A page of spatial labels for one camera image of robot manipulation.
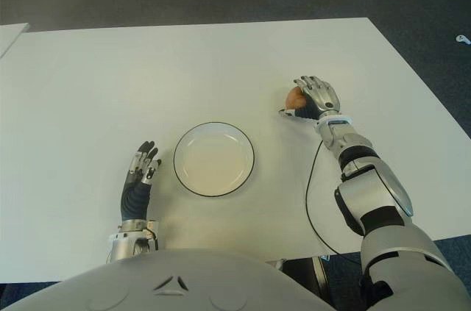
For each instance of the small white floor device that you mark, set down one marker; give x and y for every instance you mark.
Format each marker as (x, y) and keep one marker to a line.
(462, 39)

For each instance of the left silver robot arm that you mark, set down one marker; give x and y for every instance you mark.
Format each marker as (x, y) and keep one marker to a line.
(129, 243)

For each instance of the red yellow apple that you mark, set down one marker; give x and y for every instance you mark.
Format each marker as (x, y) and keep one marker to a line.
(295, 98)

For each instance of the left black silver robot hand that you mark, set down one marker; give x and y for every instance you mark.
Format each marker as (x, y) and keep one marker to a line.
(134, 197)

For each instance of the black robot stand base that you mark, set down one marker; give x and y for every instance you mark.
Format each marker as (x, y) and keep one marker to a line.
(305, 274)

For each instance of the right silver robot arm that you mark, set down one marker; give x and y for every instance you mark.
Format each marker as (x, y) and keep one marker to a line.
(379, 197)

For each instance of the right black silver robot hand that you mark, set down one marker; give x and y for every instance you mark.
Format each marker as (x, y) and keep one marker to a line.
(324, 98)

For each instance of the white plate with black rim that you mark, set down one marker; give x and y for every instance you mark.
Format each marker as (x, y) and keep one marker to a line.
(214, 160)

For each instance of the grey robot torso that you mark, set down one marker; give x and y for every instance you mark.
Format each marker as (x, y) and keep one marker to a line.
(165, 281)

